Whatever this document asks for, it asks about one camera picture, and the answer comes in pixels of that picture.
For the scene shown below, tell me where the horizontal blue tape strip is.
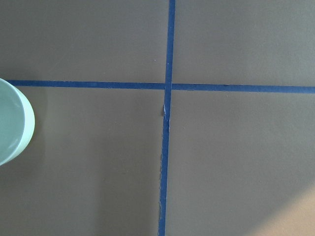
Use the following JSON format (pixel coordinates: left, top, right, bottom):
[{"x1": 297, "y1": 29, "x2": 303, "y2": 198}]
[{"x1": 7, "y1": 80, "x2": 315, "y2": 94}]

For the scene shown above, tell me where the vertical blue tape strip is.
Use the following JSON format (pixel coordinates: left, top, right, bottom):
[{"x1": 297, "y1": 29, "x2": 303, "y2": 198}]
[{"x1": 157, "y1": 0, "x2": 176, "y2": 236}]

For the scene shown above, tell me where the light green bowl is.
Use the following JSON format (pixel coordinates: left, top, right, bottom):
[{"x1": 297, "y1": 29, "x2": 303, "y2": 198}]
[{"x1": 0, "y1": 79, "x2": 35, "y2": 165}]

